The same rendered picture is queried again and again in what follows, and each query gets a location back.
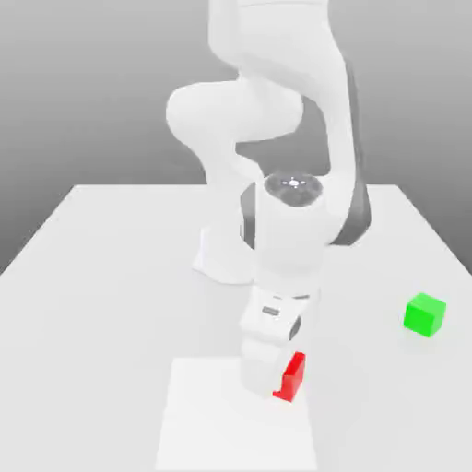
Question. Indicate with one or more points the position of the small green cube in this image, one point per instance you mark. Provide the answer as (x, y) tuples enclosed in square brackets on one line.
[(422, 315)]

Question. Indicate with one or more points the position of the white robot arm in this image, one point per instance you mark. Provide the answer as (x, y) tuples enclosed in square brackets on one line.
[(280, 236)]

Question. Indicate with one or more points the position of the small red cube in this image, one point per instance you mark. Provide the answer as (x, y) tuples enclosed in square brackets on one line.
[(293, 376)]

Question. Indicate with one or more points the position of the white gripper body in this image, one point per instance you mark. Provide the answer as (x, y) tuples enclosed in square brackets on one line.
[(260, 365)]

